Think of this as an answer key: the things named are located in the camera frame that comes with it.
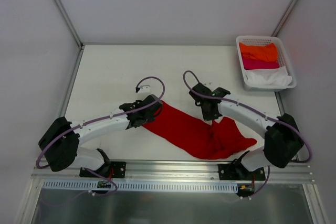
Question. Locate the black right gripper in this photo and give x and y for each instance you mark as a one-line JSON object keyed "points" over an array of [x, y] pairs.
{"points": [[209, 111]]}

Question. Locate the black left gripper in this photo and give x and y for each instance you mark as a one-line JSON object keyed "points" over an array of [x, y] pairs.
{"points": [[153, 107]]}

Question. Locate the red t-shirt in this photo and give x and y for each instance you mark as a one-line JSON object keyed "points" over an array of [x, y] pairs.
{"points": [[201, 140]]}

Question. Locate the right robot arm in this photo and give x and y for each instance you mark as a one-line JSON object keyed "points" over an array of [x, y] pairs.
{"points": [[281, 139]]}

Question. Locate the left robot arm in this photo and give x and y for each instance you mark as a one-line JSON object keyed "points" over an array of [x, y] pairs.
{"points": [[62, 144]]}

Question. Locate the magenta t-shirt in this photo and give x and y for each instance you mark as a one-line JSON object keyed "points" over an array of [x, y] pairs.
{"points": [[252, 64]]}

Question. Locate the white t-shirt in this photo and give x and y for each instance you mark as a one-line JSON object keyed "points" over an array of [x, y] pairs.
{"points": [[269, 77]]}

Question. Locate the orange t-shirt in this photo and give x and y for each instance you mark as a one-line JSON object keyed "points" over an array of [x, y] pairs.
{"points": [[268, 53]]}

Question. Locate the white plastic basket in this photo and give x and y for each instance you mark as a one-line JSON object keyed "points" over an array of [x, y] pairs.
{"points": [[283, 61]]}

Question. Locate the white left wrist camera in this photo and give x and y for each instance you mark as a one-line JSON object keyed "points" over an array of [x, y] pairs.
{"points": [[142, 89]]}

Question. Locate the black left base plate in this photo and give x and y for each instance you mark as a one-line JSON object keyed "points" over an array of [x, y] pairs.
{"points": [[118, 170]]}

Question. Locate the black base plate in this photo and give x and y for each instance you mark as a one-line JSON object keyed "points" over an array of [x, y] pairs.
{"points": [[118, 170], [239, 173]]}

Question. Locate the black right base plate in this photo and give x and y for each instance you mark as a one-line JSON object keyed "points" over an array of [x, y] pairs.
{"points": [[239, 173]]}

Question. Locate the white slotted cable duct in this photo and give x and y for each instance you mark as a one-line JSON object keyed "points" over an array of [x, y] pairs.
{"points": [[141, 186]]}

